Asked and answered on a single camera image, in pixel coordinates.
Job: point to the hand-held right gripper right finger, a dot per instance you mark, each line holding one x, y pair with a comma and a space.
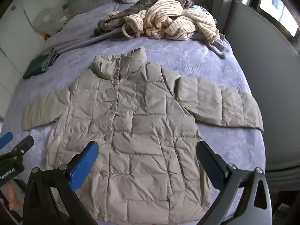
209, 166

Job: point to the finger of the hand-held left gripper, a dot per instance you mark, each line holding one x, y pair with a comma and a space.
20, 146
5, 139

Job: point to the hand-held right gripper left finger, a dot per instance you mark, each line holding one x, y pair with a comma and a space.
84, 166

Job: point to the beige puffer jacket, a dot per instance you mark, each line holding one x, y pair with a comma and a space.
145, 121

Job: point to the person's left hand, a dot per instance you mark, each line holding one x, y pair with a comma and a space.
13, 195

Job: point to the dark green folded garment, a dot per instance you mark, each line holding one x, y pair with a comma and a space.
35, 68

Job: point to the grey-purple cloth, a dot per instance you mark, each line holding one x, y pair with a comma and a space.
216, 45

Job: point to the white round fan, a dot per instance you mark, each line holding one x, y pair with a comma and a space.
46, 20

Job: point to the teal garment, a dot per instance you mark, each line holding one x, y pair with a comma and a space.
199, 8

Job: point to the grey-brown fuzzy garment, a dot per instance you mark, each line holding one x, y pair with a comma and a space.
131, 10

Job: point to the window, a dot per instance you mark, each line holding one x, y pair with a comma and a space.
274, 4

